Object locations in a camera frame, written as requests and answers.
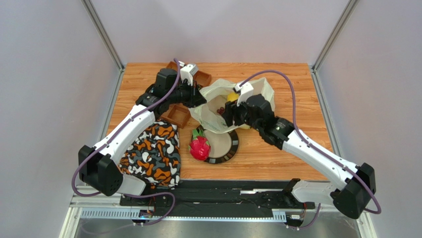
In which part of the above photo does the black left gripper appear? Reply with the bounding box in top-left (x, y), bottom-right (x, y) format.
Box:
top-left (167, 79), bottom-right (207, 109)

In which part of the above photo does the translucent plastic bag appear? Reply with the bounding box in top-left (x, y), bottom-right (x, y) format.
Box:
top-left (189, 77), bottom-right (275, 134)

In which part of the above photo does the yellow lemon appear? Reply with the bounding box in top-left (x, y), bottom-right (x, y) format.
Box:
top-left (226, 92), bottom-right (239, 102)

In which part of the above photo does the dark red grape bunch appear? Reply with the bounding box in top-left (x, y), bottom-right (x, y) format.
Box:
top-left (216, 107), bottom-right (225, 115)

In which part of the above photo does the red dragon fruit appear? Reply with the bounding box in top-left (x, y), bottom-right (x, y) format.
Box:
top-left (188, 128), bottom-right (211, 161)

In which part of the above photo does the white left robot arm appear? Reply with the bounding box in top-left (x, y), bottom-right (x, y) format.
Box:
top-left (72, 64), bottom-right (206, 196)

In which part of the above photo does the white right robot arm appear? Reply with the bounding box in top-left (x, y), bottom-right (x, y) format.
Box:
top-left (222, 94), bottom-right (376, 219)

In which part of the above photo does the wooden compartment tray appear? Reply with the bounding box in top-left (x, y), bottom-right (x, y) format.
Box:
top-left (160, 70), bottom-right (212, 129)

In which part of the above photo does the black round plate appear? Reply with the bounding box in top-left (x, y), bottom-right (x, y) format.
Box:
top-left (197, 125), bottom-right (239, 164)

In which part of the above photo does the camouflage patterned cloth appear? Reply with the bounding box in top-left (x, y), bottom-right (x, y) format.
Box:
top-left (118, 119), bottom-right (181, 188)

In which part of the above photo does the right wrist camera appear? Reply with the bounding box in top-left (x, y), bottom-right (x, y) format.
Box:
top-left (233, 81), bottom-right (254, 107)

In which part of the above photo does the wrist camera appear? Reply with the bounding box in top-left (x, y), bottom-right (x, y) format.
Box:
top-left (233, 81), bottom-right (254, 107)
top-left (180, 63), bottom-right (199, 86)

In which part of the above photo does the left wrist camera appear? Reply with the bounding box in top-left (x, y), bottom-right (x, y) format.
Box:
top-left (180, 63), bottom-right (199, 86)

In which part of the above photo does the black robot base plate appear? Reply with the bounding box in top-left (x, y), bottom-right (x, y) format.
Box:
top-left (119, 179), bottom-right (316, 218)

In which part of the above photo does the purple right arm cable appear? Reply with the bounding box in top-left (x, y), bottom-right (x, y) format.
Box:
top-left (234, 69), bottom-right (382, 231)

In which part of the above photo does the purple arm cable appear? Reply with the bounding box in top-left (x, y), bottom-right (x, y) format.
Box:
top-left (234, 69), bottom-right (382, 231)
top-left (71, 58), bottom-right (183, 227)

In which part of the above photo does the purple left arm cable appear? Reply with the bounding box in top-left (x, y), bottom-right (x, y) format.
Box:
top-left (71, 58), bottom-right (183, 227)

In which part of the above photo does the aluminium frame rail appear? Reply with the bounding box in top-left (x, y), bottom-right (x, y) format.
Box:
top-left (60, 180), bottom-right (377, 238)

